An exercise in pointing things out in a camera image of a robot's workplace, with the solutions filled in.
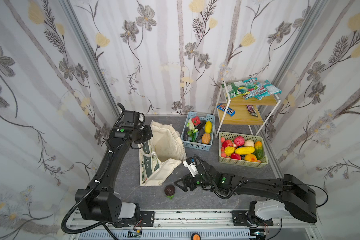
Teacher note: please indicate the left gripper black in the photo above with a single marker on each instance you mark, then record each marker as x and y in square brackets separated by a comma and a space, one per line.
[145, 134]

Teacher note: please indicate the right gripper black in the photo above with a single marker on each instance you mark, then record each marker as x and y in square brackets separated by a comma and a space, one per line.
[187, 181]

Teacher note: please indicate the dark purple mangosteen toy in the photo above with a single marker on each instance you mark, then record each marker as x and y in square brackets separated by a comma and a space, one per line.
[170, 191]

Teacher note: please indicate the canvas tote bag floral print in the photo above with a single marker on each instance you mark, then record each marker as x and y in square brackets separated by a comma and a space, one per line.
[160, 155]

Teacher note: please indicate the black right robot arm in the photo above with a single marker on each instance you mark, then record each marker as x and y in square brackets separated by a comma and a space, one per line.
[298, 198]

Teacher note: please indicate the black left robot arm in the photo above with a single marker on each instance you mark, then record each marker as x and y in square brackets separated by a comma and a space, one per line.
[98, 202]

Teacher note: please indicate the blue candy bag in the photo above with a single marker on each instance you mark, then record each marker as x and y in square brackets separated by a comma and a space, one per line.
[224, 108]

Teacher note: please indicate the purple candy bag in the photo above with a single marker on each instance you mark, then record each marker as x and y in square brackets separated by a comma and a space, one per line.
[252, 111]

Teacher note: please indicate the blue plastic basket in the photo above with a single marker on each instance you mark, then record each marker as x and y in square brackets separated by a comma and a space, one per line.
[191, 138]

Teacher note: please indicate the green plastic basket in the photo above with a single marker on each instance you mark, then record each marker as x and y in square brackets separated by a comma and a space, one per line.
[227, 140]

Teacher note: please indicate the orange brown potato toy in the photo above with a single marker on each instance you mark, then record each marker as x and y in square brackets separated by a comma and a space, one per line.
[206, 138]

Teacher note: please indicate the yellow lemon toy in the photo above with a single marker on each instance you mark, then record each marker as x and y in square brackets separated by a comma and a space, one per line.
[229, 151]

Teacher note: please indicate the red apple toy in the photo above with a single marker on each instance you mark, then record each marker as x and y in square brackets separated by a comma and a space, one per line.
[235, 156]

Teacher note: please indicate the red bell pepper toy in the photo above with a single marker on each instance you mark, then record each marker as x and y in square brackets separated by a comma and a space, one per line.
[196, 121]

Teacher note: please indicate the yellow squash toy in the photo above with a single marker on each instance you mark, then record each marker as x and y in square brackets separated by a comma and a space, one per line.
[208, 127]

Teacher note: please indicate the dark eggplant toy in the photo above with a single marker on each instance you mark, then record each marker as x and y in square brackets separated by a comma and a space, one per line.
[200, 125]

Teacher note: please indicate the pink dragon fruit toy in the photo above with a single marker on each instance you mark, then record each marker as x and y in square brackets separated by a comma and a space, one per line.
[239, 141]

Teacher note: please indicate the orange mango toy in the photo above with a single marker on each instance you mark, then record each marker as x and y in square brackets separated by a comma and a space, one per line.
[250, 158]

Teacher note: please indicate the green snack packet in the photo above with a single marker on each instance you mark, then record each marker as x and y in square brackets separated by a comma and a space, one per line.
[234, 89]

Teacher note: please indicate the teal snack packet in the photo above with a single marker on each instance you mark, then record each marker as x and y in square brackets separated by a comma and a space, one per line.
[266, 89]

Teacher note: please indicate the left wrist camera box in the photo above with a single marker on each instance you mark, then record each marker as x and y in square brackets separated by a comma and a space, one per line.
[133, 117]

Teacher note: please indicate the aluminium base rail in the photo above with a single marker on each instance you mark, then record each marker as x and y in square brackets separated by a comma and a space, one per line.
[203, 225]

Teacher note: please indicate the white wire wooden shelf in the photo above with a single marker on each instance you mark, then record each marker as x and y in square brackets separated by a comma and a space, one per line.
[242, 116]

